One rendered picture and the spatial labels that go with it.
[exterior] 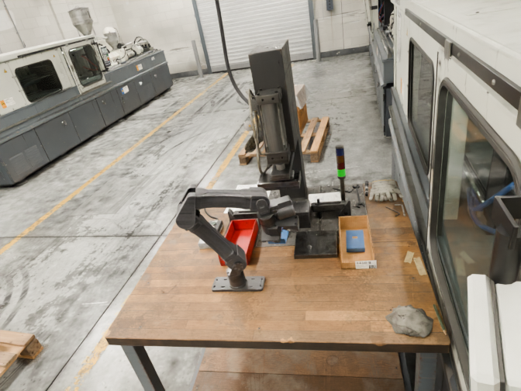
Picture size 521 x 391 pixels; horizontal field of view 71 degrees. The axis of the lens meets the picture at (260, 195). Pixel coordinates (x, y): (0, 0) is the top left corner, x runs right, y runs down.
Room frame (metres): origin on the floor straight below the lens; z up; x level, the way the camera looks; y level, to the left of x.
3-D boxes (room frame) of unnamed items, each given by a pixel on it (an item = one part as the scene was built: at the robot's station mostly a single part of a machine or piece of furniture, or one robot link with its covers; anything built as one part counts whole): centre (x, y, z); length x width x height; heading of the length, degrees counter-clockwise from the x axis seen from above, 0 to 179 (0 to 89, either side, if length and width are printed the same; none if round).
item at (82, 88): (7.25, 2.62, 1.21); 0.86 x 0.10 x 0.79; 162
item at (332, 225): (1.49, -0.15, 0.88); 0.65 x 0.50 x 0.03; 75
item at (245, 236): (1.31, 0.13, 0.93); 0.25 x 0.12 x 0.06; 165
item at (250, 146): (1.72, -0.06, 1.25); 0.19 x 0.07 x 0.19; 75
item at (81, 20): (9.13, 2.64, 1.60); 2.54 x 0.84 x 1.26; 162
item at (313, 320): (1.27, -0.03, 0.45); 1.12 x 0.99 x 0.90; 75
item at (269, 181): (1.49, -0.11, 1.22); 0.26 x 0.18 x 0.30; 165
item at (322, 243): (1.21, -0.19, 0.91); 0.17 x 0.16 x 0.02; 75
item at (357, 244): (1.18, -0.34, 0.92); 0.15 x 0.07 x 0.03; 164
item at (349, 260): (1.15, -0.34, 0.93); 0.25 x 0.13 x 0.08; 165
